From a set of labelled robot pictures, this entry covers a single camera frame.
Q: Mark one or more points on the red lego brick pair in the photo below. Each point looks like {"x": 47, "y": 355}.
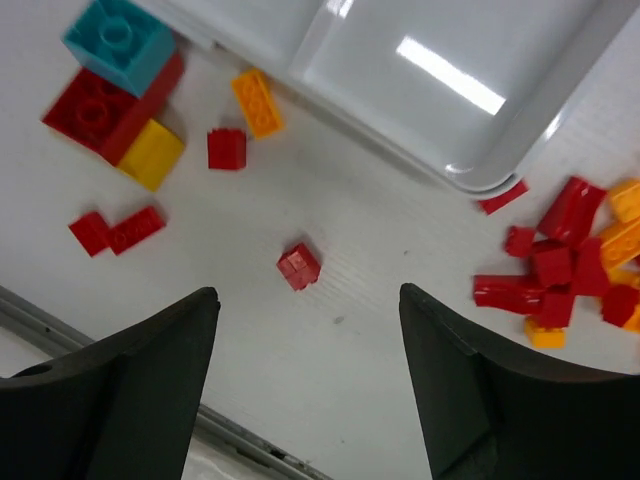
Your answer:
{"x": 95, "y": 235}

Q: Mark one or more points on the white three-compartment tray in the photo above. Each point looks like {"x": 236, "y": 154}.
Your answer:
{"x": 466, "y": 91}

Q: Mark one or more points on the teal red yellow duplo stack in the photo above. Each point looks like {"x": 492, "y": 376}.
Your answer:
{"x": 129, "y": 66}

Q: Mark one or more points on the aluminium front rail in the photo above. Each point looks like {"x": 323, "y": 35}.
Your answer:
{"x": 150, "y": 395}

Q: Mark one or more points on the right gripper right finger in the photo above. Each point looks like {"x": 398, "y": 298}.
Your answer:
{"x": 490, "y": 408}

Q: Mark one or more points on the orange lego brick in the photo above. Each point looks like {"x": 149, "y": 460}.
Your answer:
{"x": 254, "y": 97}

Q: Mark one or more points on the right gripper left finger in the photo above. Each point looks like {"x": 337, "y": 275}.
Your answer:
{"x": 110, "y": 395}

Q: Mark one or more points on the small red lego brick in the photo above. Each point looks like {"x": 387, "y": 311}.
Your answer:
{"x": 227, "y": 149}

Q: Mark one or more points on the red orange lego pile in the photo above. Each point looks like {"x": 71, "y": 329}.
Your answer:
{"x": 585, "y": 245}

